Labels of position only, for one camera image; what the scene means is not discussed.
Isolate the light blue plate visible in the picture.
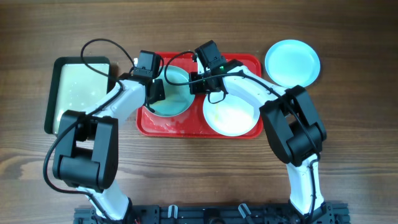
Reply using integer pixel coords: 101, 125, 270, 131
150, 65, 195, 117
264, 39, 321, 88

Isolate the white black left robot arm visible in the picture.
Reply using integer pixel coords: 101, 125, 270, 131
48, 72, 165, 223

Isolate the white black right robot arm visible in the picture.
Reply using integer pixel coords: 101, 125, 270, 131
190, 60, 326, 219

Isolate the red plastic tray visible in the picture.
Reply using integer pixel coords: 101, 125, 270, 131
136, 52, 263, 139

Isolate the dark green water tray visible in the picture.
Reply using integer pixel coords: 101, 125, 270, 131
44, 56, 114, 134

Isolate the white plate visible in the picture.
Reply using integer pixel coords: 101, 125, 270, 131
203, 91, 259, 137

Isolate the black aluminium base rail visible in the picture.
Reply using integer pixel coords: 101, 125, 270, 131
73, 202, 351, 224

